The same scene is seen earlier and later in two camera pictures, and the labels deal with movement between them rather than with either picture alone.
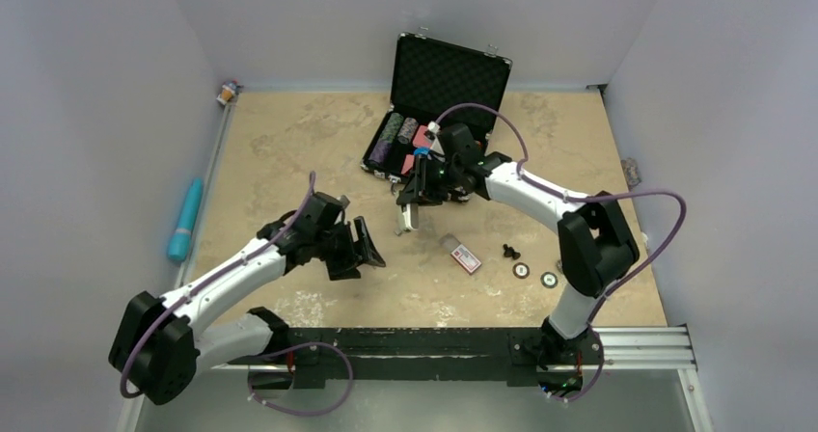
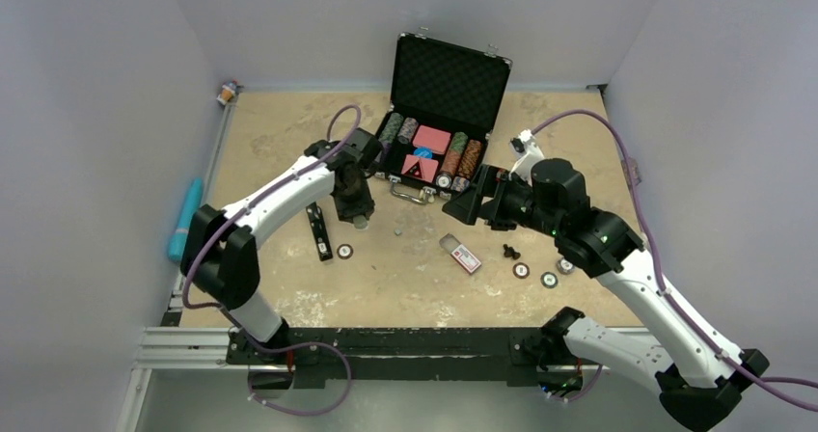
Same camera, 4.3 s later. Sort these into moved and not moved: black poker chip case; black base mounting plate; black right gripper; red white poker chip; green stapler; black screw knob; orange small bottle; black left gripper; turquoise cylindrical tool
Moved: black left gripper; black right gripper; green stapler
Not moved: orange small bottle; black screw knob; black base mounting plate; red white poker chip; black poker chip case; turquoise cylindrical tool
